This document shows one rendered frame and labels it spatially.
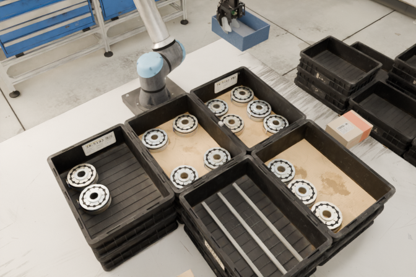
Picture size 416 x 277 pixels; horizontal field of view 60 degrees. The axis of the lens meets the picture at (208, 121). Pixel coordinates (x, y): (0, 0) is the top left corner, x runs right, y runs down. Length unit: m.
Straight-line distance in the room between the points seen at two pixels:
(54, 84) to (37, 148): 1.51
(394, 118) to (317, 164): 1.05
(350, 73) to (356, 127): 0.80
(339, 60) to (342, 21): 1.42
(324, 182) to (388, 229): 0.30
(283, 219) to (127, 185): 0.56
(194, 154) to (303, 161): 0.42
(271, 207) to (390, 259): 0.45
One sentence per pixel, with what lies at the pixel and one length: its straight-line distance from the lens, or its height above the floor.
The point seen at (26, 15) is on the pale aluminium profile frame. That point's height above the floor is 0.60.
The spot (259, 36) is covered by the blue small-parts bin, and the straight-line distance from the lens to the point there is 1.54.
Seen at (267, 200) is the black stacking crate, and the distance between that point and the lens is 1.32.
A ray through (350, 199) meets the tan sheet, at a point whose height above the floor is 0.83.
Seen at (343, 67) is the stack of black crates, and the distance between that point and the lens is 2.48.
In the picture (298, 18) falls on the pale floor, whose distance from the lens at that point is 3.86.
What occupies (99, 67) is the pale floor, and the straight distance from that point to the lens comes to 3.28.
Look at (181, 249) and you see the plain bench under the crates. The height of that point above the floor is 0.70.
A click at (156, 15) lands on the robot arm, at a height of 1.11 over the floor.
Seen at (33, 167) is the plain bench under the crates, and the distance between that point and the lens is 1.72.
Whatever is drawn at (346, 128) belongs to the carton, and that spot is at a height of 0.77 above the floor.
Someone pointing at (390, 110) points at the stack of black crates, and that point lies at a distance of 2.46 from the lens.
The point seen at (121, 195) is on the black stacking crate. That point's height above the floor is 0.83.
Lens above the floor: 1.95
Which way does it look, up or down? 47 degrees down
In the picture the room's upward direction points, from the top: 1 degrees counter-clockwise
